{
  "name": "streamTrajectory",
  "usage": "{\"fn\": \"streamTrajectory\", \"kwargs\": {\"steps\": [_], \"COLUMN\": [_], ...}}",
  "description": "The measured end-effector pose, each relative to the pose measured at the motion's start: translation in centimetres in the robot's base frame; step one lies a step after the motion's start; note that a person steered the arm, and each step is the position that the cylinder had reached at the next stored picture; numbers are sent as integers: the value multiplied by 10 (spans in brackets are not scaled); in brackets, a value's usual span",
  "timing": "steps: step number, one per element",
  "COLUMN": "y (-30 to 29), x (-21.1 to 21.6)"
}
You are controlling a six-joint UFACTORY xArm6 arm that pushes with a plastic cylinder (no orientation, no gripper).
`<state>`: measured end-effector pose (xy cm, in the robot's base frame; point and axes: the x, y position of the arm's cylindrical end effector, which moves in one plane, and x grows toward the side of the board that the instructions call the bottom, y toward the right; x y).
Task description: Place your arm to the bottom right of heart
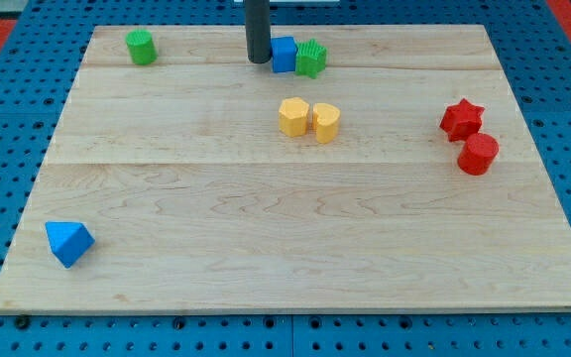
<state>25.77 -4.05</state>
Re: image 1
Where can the black cylindrical robot arm rod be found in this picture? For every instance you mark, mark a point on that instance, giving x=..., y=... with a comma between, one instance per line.
x=258, y=30

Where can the yellow heart block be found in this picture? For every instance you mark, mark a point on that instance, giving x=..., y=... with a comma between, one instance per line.
x=325, y=122

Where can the yellow hexagon block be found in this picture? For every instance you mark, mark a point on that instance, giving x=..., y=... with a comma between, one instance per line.
x=293, y=116

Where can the light wooden board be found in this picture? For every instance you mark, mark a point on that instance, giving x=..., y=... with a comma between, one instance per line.
x=199, y=204

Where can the green star block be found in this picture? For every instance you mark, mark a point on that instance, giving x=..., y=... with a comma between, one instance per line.
x=310, y=58

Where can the blue cube block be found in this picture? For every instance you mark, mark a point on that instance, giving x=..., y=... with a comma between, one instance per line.
x=284, y=52

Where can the red star block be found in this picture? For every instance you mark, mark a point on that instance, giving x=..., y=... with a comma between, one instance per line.
x=462, y=120

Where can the green cylinder block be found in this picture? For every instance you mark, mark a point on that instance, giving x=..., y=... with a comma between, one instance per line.
x=141, y=47

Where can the red cylinder block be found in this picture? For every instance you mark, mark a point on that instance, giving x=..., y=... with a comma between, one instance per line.
x=477, y=154

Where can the blue triangular prism block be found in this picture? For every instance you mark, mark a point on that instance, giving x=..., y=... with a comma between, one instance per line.
x=68, y=240

